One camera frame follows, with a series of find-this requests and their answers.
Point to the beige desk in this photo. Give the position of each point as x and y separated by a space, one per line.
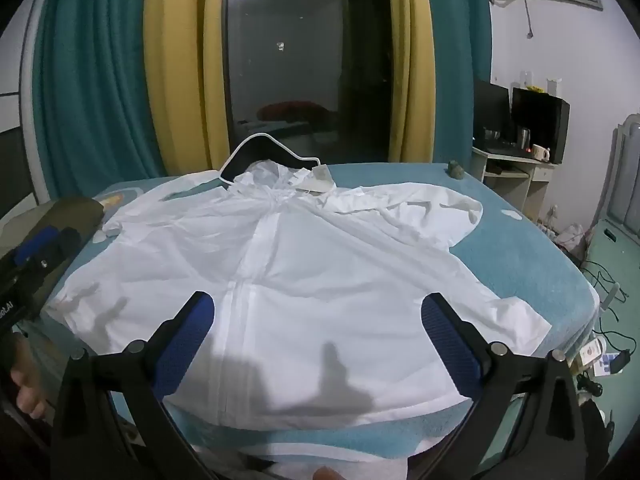
500 181

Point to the white clothes hanger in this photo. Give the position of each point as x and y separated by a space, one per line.
237 162

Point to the teal printed blanket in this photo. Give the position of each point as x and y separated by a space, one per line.
525 270

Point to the metal cup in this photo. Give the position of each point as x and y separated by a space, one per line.
523 138

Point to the small white box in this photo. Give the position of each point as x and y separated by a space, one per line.
592 357

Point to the small dark toy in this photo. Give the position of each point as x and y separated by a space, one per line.
455 170

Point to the yellow curtain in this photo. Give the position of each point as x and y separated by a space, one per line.
415 60
175 60

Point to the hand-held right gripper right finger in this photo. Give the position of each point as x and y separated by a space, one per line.
451 345

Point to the glass sliding door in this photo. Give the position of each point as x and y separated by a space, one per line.
300 60

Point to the white zip jacket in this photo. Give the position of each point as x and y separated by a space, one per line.
300 260

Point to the olive green cloth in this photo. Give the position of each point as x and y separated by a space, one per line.
75 211

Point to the person's left hand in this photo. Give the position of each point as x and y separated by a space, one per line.
27 392

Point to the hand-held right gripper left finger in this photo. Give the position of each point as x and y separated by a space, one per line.
184 341

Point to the black computer monitor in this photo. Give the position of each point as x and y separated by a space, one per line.
490 110

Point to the teal curtain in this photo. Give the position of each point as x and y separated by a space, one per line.
455 60
90 85

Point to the white mug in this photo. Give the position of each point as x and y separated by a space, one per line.
539 152

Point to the black power adapter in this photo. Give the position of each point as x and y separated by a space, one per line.
620 361

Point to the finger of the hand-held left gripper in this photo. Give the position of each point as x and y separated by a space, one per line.
31 249
66 242

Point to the black box television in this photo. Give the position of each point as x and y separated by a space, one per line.
540 115

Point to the white cloth pile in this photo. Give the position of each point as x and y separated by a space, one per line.
572 239

